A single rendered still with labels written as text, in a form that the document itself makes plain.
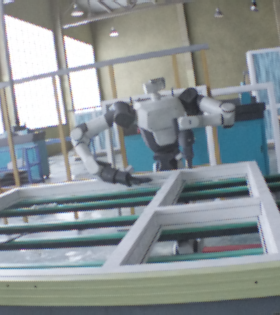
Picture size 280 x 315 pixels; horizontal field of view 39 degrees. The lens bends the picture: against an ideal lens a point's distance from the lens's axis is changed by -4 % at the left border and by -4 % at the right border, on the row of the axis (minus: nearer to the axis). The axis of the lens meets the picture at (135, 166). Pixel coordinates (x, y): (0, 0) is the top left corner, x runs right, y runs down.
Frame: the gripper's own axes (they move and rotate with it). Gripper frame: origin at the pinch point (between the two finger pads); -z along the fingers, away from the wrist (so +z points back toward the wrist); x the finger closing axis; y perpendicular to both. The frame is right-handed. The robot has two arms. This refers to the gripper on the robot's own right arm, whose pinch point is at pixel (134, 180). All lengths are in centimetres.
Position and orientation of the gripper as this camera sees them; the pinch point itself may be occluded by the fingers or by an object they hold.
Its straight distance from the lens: 223.1
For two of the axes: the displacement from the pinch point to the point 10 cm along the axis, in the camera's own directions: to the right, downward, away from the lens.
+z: -9.1, -2.0, 3.7
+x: 2.6, 4.4, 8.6
